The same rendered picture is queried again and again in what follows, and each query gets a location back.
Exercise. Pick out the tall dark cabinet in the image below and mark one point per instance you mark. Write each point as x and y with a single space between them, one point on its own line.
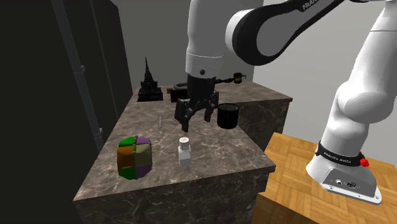
37 93

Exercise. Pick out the black cylindrical cup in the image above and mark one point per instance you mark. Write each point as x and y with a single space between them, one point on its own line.
228 118

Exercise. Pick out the thin grey rod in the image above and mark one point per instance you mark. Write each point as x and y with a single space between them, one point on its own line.
160 119

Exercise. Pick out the black open box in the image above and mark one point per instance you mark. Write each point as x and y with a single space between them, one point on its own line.
177 94

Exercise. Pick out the small white shaker bottle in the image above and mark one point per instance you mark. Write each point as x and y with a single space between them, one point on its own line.
185 156

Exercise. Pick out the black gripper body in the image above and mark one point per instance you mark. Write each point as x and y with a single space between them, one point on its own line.
200 90

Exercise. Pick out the black pagoda figure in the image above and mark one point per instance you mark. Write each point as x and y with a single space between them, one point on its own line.
149 88

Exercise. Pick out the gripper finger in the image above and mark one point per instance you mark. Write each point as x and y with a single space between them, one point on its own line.
183 113
208 111

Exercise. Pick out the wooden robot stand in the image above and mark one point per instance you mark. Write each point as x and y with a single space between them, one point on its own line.
291 173

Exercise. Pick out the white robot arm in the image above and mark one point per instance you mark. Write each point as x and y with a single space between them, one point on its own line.
356 93

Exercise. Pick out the multicoloured puzzle ball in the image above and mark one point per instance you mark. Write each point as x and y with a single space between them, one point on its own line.
135 158

